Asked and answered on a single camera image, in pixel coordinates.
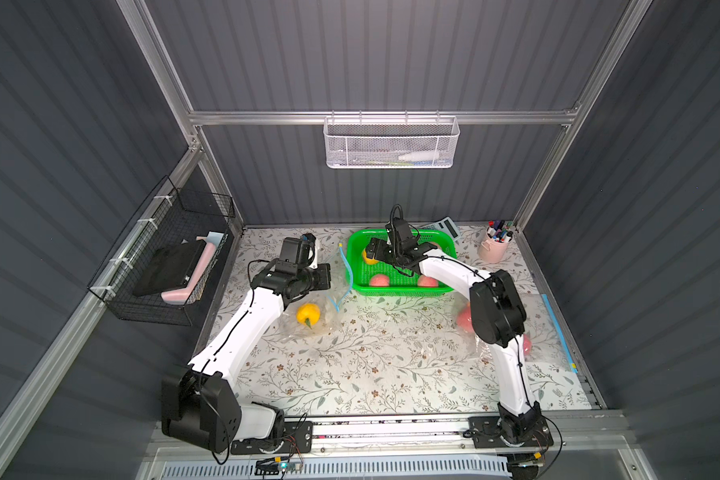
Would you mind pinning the pink handle tool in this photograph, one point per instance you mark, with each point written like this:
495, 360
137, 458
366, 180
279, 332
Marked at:
187, 294

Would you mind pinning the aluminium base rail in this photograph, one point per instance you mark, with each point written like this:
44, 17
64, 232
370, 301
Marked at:
315, 435

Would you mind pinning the black wire side basket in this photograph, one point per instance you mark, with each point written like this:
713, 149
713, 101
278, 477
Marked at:
174, 215

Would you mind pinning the pink peach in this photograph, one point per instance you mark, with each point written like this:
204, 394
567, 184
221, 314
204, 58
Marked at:
379, 281
427, 282
464, 319

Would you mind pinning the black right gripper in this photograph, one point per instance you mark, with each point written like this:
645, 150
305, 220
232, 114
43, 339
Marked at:
378, 251

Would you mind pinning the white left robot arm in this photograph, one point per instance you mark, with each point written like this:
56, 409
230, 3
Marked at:
198, 402

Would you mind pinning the green plastic basket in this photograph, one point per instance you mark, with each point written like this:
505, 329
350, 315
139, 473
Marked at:
402, 282

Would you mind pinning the pink metal pen bucket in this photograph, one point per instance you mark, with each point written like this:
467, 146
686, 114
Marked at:
492, 251

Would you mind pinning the white tube in basket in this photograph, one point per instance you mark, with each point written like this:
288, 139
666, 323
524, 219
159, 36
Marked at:
420, 157

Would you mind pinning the white wire wall basket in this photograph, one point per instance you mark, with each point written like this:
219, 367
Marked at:
376, 141

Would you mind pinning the black flat case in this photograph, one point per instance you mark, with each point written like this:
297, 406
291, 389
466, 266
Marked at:
167, 269

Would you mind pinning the light blue calculator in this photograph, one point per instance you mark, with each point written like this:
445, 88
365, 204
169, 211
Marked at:
445, 225

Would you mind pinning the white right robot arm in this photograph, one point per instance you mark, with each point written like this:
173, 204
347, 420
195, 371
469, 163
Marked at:
497, 314

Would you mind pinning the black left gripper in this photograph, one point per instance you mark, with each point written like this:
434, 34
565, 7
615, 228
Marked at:
318, 276

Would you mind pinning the yellow peach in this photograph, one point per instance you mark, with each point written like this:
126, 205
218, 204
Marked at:
368, 261
308, 314

